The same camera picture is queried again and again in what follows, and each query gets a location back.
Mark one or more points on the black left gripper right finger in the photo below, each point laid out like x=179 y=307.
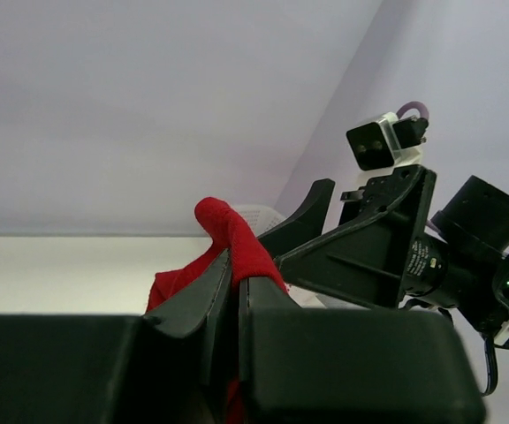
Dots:
x=335 y=365

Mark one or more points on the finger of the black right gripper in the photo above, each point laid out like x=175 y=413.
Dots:
x=304 y=224

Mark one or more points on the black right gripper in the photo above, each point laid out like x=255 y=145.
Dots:
x=388 y=246

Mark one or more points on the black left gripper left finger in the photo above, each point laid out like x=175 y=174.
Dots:
x=159 y=367

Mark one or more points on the dark red t shirt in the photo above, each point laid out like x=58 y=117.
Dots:
x=228 y=230

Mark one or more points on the white plastic basket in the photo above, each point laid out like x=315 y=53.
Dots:
x=259 y=218

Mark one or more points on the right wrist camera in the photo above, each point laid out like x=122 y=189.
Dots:
x=394 y=139

